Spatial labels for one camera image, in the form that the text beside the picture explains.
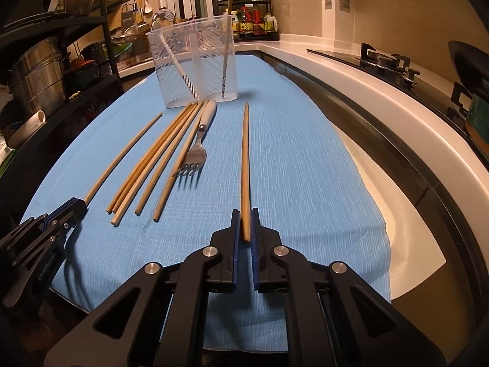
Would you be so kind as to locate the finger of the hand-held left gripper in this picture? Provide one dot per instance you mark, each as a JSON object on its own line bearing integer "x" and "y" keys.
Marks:
{"x": 61, "y": 212}
{"x": 63, "y": 229}

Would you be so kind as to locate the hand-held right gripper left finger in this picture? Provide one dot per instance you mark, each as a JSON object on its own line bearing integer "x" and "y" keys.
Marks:
{"x": 237, "y": 237}

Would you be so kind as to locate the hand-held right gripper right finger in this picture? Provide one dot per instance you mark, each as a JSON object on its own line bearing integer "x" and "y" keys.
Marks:
{"x": 255, "y": 237}

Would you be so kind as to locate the clear plastic utensil holder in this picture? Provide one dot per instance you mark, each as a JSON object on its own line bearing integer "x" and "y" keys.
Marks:
{"x": 172, "y": 91}

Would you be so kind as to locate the blue cloth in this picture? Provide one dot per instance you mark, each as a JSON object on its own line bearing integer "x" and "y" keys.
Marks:
{"x": 305, "y": 198}

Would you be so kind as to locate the white tube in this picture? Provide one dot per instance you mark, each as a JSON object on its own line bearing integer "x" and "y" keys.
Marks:
{"x": 28, "y": 126}

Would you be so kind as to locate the black cooking pot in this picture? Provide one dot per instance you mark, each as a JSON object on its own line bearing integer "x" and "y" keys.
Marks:
{"x": 82, "y": 74}

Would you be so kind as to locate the steel stockpot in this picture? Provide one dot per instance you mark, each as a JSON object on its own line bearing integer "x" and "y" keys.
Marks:
{"x": 36, "y": 72}

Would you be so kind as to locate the striped white straw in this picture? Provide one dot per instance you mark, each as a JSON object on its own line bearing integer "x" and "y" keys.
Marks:
{"x": 191, "y": 86}

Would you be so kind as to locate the black shelf rack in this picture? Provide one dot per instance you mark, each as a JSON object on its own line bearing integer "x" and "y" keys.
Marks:
{"x": 107, "y": 46}

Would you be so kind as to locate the hanging metal grater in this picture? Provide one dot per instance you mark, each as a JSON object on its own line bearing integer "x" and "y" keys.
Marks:
{"x": 129, "y": 15}

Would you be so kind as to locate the dark bowl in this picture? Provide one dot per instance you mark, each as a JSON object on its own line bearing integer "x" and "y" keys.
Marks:
{"x": 80, "y": 2}

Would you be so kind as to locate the black spice rack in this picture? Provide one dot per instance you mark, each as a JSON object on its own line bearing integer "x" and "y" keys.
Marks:
{"x": 250, "y": 19}

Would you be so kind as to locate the black gas stove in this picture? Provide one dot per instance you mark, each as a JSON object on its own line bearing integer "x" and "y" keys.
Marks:
{"x": 401, "y": 68}

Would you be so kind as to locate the hanging white ladle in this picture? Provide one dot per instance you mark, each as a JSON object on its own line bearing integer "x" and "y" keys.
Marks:
{"x": 148, "y": 5}

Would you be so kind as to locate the green box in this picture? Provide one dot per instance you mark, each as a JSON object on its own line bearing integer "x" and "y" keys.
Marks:
{"x": 479, "y": 116}

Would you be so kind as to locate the black wok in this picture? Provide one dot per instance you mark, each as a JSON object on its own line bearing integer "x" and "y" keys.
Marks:
{"x": 470, "y": 65}

